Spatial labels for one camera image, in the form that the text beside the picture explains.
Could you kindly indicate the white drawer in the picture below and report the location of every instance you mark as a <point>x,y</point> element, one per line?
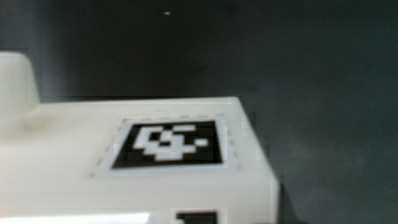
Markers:
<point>129,162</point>

